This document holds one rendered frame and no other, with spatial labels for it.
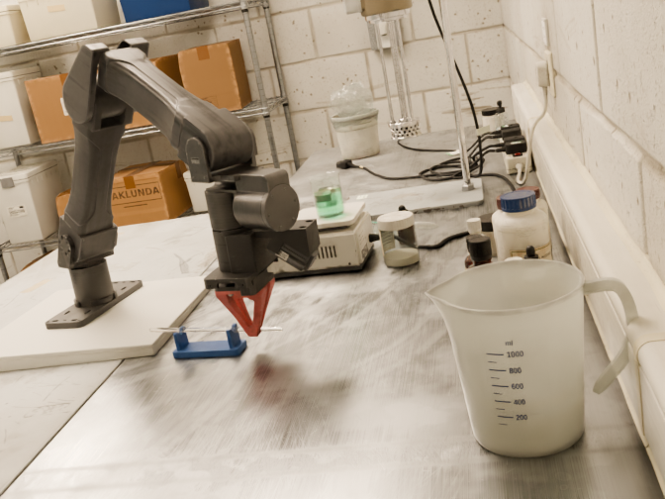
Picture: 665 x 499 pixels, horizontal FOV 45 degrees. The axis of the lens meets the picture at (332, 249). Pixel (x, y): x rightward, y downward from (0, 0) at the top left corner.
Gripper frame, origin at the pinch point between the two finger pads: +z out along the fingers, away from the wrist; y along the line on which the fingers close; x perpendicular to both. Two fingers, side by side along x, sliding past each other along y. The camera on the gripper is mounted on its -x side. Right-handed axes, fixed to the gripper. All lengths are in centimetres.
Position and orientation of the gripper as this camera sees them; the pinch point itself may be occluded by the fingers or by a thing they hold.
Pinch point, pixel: (253, 329)
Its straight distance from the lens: 107.2
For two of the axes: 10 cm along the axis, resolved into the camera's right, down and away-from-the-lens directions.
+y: 2.9, -3.2, 9.0
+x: -9.5, 0.5, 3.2
